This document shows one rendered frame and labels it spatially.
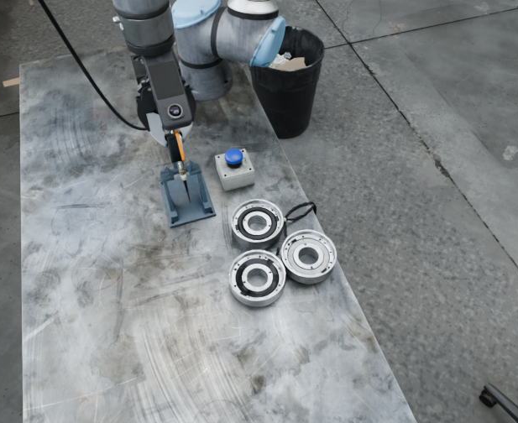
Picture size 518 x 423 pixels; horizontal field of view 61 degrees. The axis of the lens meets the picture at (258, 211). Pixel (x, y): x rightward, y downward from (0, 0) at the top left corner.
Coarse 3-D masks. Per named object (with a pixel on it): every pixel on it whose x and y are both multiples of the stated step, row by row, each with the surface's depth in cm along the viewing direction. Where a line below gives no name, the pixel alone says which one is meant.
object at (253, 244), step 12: (240, 204) 91; (252, 204) 92; (264, 204) 92; (252, 216) 91; (264, 216) 91; (264, 228) 89; (276, 228) 89; (240, 240) 87; (252, 240) 86; (264, 240) 86; (276, 240) 88
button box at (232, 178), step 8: (216, 160) 98; (224, 160) 98; (248, 160) 97; (224, 168) 96; (232, 168) 96; (240, 168) 96; (248, 168) 96; (224, 176) 95; (232, 176) 95; (240, 176) 96; (248, 176) 97; (224, 184) 96; (232, 184) 97; (240, 184) 98; (248, 184) 99
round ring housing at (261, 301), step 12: (252, 252) 84; (264, 252) 84; (240, 264) 84; (252, 264) 84; (276, 264) 84; (264, 276) 85; (252, 288) 81; (264, 288) 81; (276, 288) 81; (240, 300) 81; (252, 300) 79; (264, 300) 79
